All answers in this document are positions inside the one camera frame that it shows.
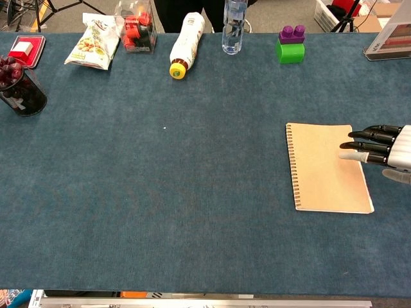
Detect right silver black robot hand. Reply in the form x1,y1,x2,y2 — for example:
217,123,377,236
338,124,411,185

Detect tan spiral notebook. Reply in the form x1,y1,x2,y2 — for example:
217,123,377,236
285,122,375,215

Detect green plastic block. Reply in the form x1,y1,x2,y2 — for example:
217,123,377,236
275,40,306,64

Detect purple building block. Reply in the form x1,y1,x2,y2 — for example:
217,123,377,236
277,24,306,45

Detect printed display box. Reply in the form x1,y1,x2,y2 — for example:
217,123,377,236
363,0,411,62

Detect brown cardboard box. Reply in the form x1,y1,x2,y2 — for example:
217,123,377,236
353,3,402,33

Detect black tripod stand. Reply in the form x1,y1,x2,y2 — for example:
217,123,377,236
30,0,107,33
330,0,362,33

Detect white plastic basket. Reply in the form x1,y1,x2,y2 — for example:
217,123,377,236
313,0,354,33

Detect clear water bottle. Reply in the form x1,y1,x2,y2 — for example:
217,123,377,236
222,0,249,55

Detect white bottle yellow cap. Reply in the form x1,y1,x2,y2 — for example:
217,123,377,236
169,12,206,80

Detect teal felt table cover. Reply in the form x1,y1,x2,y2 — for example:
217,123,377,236
0,31,411,295

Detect person's black trouser legs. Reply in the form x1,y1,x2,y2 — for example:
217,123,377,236
153,0,225,34

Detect clear box red toy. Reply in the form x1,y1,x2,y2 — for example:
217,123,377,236
114,0,158,55

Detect white snack bag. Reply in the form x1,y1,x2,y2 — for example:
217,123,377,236
64,12,120,71

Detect black cup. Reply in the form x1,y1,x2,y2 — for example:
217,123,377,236
0,67,48,117

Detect red tray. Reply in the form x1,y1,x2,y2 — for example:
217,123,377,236
8,35,46,69

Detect white red small box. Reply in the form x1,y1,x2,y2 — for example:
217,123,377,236
12,41,34,57

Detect dark red grapes bunch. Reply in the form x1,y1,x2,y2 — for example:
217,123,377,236
0,55,24,89

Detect colourful blue printed package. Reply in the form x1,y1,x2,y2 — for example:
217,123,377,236
0,289,33,308

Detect aluminium profile rail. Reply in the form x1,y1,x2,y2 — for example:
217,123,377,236
31,290,373,308

